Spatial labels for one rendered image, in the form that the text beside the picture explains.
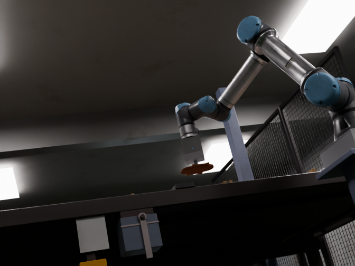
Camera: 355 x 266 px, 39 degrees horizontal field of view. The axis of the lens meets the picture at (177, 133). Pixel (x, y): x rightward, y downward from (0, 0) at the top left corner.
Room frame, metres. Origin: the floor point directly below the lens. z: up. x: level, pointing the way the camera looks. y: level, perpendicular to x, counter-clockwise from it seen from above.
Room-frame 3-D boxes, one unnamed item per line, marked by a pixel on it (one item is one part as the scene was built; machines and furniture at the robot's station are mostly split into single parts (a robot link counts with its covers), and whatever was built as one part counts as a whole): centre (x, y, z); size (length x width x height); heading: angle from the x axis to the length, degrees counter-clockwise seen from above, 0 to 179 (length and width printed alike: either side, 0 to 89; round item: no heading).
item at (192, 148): (2.10, -0.05, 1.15); 0.10 x 0.09 x 0.16; 178
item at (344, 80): (1.82, -0.64, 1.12); 0.13 x 0.12 x 0.14; 144
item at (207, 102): (2.05, -0.14, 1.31); 0.11 x 0.11 x 0.08; 54
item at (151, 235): (1.80, 0.21, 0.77); 0.14 x 0.11 x 0.18; 110
